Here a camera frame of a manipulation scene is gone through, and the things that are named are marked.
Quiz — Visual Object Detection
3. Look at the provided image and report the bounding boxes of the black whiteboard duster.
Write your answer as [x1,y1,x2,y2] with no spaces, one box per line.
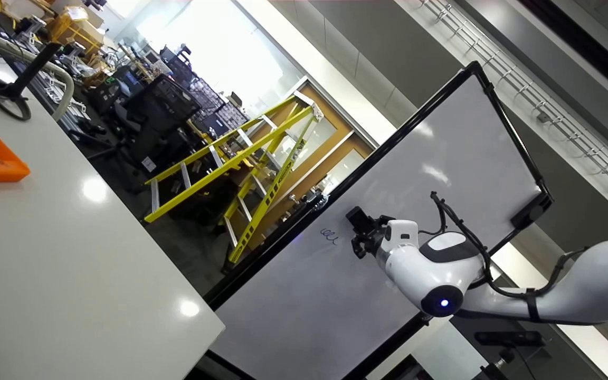
[345,206,370,233]

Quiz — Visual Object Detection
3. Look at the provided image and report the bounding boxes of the black framed whiteboard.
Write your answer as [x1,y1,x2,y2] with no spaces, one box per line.
[203,60,554,380]

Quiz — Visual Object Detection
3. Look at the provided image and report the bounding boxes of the wooden door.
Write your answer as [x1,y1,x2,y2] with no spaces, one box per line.
[229,78,377,250]

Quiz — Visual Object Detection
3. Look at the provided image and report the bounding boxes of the yellow step ladder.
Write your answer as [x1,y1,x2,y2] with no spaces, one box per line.
[144,90,325,265]

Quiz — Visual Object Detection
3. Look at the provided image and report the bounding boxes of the dark storage shelf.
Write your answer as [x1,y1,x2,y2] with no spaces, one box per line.
[159,45,250,139]

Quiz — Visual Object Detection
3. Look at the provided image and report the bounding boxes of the black office chair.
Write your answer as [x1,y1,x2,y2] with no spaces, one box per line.
[113,73,202,176]

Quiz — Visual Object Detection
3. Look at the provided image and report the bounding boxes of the yellow cart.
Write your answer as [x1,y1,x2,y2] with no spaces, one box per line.
[45,6,106,55]

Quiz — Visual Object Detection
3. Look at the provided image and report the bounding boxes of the black stand with round base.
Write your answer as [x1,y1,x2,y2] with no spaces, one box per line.
[0,42,63,121]

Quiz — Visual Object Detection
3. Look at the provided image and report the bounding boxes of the camera on tripod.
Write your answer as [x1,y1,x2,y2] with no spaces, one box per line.
[474,330,547,380]

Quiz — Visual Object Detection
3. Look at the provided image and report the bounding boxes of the metal wire cable tray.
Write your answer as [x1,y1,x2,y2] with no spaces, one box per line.
[419,0,608,207]

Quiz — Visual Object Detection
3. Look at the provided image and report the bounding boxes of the grey flexible hose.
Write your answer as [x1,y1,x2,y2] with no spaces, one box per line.
[0,28,75,122]

